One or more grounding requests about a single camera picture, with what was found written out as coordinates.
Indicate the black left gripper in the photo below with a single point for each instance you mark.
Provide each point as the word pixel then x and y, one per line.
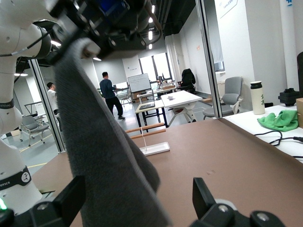
pixel 111 21

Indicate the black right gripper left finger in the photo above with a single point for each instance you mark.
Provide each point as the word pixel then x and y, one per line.
pixel 68 196

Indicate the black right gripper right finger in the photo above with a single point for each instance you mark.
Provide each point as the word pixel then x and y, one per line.
pixel 203 196

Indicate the grey and red cloth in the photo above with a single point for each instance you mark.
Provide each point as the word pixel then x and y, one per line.
pixel 101 142

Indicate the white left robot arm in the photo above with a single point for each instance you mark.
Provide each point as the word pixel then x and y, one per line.
pixel 9 165

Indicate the green cloth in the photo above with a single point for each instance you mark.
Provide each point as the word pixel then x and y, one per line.
pixel 279 120

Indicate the brown table cover sheet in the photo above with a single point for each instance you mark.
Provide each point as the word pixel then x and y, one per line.
pixel 213 165

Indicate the man in dark clothes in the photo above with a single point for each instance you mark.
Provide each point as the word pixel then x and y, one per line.
pixel 107 92

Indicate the man in white shirt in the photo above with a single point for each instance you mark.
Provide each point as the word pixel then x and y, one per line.
pixel 52 94

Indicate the whiteboard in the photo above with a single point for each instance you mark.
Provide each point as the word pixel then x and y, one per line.
pixel 139 82

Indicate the white rack base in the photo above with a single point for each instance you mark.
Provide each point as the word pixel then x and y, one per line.
pixel 156 147

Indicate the grey office chair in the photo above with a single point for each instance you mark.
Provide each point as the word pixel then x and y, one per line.
pixel 33 126
pixel 230 97

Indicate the wooden rack rod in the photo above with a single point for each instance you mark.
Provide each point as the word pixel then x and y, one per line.
pixel 151 126
pixel 154 133

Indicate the wood top desk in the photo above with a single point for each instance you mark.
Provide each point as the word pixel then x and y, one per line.
pixel 149 109

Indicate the white desk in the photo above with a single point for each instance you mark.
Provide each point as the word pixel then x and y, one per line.
pixel 180 97

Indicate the black office chair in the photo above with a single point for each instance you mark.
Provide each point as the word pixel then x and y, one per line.
pixel 188 79

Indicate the white thermos black lid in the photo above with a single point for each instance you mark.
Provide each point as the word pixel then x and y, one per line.
pixel 257 99

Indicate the cardboard box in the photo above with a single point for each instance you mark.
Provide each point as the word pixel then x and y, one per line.
pixel 300 113

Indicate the black foam block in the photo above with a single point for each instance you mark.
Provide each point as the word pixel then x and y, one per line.
pixel 288 97

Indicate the aluminium frame post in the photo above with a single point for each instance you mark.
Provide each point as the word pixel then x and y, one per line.
pixel 210 71
pixel 42 94

